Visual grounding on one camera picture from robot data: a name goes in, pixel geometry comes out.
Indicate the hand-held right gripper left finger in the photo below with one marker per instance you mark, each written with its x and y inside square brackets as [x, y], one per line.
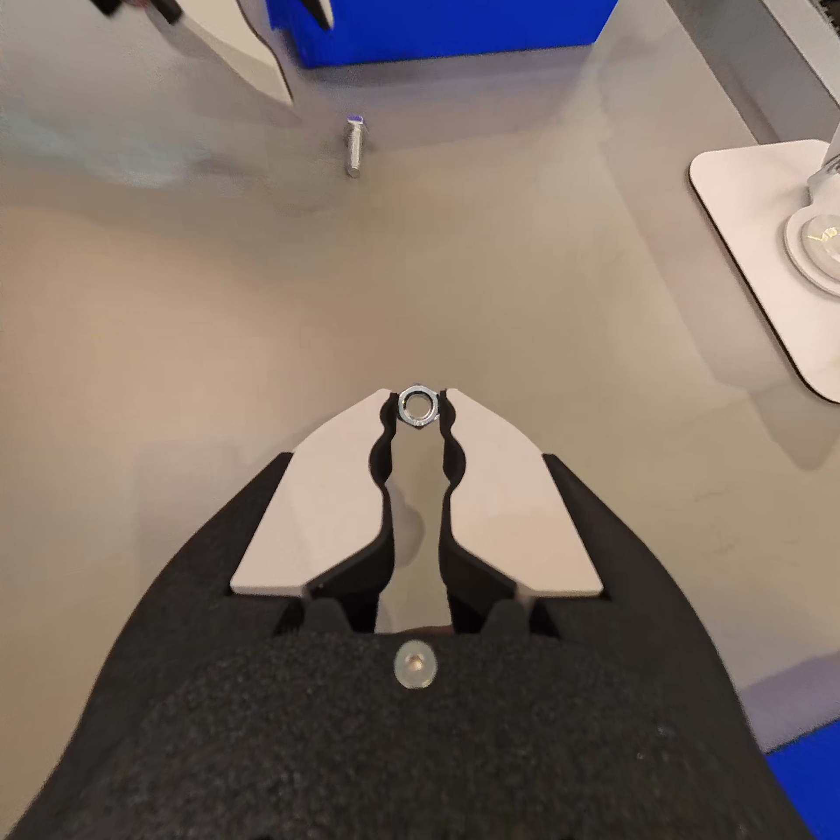
[309, 519]

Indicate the silver bolt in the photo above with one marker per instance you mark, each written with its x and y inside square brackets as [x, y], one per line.
[355, 145]

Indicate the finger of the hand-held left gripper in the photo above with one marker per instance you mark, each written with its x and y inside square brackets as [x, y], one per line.
[243, 46]
[318, 13]

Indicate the white document stand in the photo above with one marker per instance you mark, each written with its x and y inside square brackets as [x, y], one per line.
[788, 250]

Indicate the grey desk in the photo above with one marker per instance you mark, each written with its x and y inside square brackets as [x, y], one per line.
[525, 263]

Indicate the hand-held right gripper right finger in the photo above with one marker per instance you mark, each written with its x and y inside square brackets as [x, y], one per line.
[525, 519]

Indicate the silver hex nut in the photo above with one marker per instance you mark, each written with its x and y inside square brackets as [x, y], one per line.
[403, 410]

